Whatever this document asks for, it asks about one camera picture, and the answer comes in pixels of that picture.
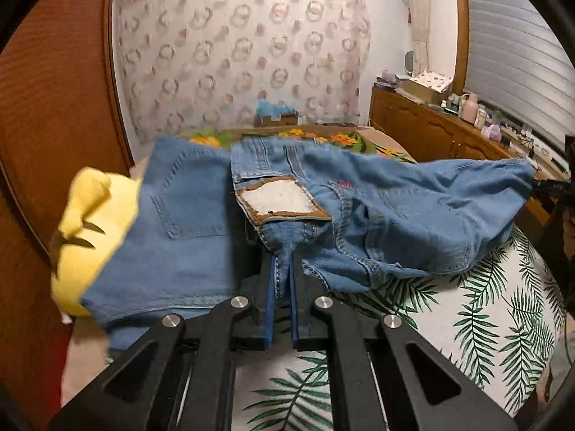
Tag patterned lace curtain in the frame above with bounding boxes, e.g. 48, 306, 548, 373
114, 0, 373, 144

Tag cardboard box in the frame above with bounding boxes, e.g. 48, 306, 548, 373
254, 114, 299, 127

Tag yellow cloth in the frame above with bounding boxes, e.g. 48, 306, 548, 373
49, 167, 143, 317

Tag wooden sideboard cabinet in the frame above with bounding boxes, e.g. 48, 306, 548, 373
369, 86, 567, 230

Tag leaf print bed sheet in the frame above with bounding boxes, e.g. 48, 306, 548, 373
234, 224, 569, 431

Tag wooden louvered wardrobe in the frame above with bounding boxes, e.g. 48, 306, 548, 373
0, 0, 135, 431

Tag blue cloth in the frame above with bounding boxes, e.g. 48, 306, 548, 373
256, 100, 297, 117

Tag pink bottle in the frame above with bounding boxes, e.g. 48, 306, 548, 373
462, 93, 479, 123

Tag white patterned open box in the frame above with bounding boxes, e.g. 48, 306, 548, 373
406, 69, 452, 104

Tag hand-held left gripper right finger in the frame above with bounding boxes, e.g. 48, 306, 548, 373
291, 255, 517, 431

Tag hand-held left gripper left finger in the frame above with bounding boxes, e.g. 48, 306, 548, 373
49, 255, 276, 431

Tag grey window blind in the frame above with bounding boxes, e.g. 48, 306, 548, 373
463, 0, 575, 153

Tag blue denim pants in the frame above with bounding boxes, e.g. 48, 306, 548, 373
81, 136, 537, 353

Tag floral blanket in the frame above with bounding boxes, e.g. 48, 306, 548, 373
173, 126, 416, 162

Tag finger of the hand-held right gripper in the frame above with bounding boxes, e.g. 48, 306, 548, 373
532, 179, 569, 198

